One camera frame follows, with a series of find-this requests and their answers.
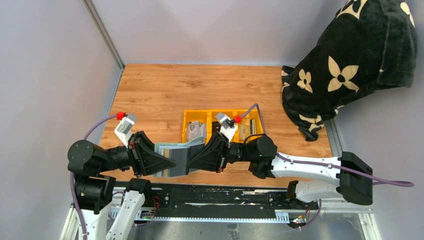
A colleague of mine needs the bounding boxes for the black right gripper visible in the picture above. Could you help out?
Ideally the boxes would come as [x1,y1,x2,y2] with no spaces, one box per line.
[186,131,255,174]

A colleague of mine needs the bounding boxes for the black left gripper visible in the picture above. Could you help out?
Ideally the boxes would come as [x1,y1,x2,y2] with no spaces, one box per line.
[98,129,177,175]

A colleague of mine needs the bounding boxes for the mint green leather card holder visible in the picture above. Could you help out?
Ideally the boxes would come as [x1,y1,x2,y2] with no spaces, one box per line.
[153,136,205,178]

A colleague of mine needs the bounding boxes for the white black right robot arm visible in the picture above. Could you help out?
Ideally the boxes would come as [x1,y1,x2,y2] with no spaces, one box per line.
[186,132,373,209]

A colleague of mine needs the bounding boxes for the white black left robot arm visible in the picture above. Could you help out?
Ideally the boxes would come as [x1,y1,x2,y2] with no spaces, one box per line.
[67,131,176,240]

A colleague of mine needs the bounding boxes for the silver cards in bin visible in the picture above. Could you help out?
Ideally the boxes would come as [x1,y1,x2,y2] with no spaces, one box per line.
[186,120,207,141]

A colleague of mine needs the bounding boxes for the striped beige cards in bin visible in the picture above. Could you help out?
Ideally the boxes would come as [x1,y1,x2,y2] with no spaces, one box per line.
[238,118,256,141]

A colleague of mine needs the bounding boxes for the yellow left plastic bin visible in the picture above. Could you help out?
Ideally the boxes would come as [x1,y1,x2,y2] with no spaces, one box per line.
[182,109,209,143]

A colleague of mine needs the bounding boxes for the yellow middle plastic bin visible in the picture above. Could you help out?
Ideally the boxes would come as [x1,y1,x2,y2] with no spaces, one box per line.
[205,109,236,143]

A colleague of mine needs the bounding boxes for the black floral blanket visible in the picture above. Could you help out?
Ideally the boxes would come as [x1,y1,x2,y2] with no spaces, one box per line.
[281,0,418,142]

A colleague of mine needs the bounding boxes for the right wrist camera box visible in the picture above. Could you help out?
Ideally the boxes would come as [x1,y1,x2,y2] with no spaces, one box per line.
[215,112,238,142]

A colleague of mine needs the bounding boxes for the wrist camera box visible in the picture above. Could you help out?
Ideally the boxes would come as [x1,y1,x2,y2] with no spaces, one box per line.
[114,112,138,147]
[215,112,238,142]

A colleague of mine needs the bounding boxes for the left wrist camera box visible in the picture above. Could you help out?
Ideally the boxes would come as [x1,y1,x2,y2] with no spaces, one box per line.
[114,112,138,147]

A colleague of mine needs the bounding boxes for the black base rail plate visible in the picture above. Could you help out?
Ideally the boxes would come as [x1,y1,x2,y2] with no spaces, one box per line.
[112,180,332,223]

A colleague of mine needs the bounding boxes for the aluminium frame post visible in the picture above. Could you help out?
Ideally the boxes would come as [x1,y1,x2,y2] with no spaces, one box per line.
[82,0,125,72]

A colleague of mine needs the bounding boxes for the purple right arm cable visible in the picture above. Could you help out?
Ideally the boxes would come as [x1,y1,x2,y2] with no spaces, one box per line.
[240,103,415,188]

